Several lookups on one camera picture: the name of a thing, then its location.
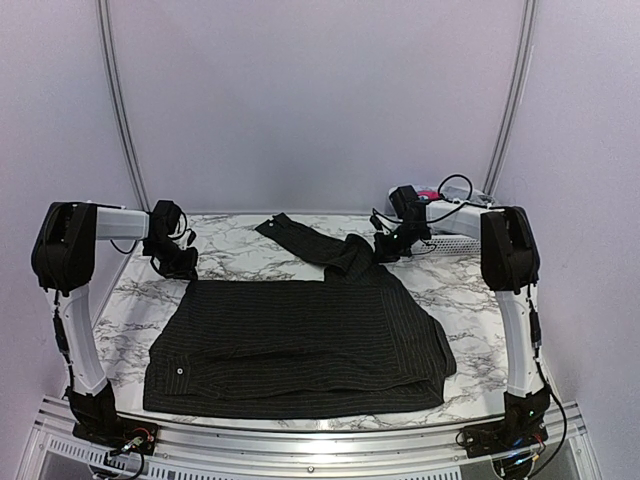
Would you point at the grey denim jeans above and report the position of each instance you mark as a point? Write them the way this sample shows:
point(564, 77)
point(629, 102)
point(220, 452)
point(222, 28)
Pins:
point(459, 194)

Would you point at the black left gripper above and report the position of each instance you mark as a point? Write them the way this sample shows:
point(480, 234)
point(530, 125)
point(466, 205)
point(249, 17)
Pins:
point(185, 271)

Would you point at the white plastic laundry basket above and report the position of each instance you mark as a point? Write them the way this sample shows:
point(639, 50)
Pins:
point(450, 242)

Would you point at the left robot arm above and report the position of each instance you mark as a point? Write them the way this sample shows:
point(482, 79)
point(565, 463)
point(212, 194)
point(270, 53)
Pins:
point(63, 260)

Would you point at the black pinstriped shirt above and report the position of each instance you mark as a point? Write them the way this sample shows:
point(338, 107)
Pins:
point(353, 343)

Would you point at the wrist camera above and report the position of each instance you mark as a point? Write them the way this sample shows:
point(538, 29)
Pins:
point(376, 220)
point(185, 239)

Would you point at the red garment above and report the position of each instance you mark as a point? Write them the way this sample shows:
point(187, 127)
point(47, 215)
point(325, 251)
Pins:
point(426, 194)

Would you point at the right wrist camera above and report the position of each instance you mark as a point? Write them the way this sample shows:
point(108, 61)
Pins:
point(376, 220)

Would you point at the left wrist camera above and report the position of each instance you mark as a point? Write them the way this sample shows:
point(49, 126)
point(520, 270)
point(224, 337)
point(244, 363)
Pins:
point(185, 239)

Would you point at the aluminium front rail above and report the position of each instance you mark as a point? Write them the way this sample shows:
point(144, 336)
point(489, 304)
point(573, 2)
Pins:
point(192, 451)

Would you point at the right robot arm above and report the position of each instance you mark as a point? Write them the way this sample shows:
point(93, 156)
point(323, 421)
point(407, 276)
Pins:
point(510, 268)

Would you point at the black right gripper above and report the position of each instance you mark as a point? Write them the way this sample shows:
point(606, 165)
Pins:
point(384, 254)

